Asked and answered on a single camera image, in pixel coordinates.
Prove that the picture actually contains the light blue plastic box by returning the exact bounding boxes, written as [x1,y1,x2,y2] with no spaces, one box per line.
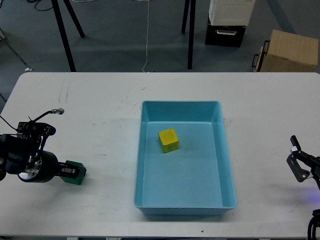
[134,101,237,216]

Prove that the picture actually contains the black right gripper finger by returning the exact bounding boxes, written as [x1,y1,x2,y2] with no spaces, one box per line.
[286,152,313,183]
[289,135,315,160]

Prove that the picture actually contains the wooden box with handles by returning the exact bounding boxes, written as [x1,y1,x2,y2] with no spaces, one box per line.
[251,30,319,73]

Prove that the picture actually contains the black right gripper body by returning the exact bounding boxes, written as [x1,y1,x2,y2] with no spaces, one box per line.
[311,156,320,189]

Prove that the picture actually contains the black stand legs left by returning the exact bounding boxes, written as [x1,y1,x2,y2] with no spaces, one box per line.
[51,0,86,73]

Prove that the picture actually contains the green wooden block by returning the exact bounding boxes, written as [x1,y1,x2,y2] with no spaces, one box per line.
[60,159,86,186]

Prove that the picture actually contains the black stand legs right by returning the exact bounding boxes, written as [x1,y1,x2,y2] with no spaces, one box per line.
[181,0,197,70]

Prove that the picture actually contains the black stand legs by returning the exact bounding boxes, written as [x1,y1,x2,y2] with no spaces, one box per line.
[51,0,86,73]
[181,0,197,70]

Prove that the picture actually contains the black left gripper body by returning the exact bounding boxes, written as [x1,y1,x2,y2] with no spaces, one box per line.
[17,151,59,183]

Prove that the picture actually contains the white hanging cord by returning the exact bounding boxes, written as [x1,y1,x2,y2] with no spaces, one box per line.
[141,0,152,74]

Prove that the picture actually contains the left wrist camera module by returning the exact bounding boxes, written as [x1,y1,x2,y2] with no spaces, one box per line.
[17,121,56,139]

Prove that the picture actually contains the yellow wooden block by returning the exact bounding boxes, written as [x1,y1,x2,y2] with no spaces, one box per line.
[158,128,179,154]

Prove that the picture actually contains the black crate with handle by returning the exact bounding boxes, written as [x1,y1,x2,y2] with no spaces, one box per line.
[204,19,246,48]

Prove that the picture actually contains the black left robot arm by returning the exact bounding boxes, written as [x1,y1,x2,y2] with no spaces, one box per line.
[0,134,87,185]

